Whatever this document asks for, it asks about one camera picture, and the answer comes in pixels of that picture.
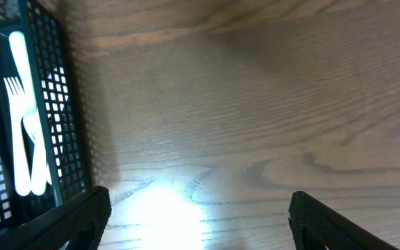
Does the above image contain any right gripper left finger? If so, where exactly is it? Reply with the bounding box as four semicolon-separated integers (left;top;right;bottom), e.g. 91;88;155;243
0;186;112;249

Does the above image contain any pale green fork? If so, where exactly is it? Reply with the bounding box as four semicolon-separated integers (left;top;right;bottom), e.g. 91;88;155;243
8;31;38;117

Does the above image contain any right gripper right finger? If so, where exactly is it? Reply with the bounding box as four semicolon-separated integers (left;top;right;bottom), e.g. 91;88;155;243
288;191;397;250

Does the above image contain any white fork straight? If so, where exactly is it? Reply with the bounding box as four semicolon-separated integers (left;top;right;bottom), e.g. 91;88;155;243
3;77;31;197

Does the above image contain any white wide spoon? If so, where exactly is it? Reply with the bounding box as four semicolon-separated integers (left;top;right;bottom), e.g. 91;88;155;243
41;67;69;178

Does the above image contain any black plastic basket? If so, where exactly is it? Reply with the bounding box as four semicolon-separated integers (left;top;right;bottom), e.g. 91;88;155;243
0;1;90;235

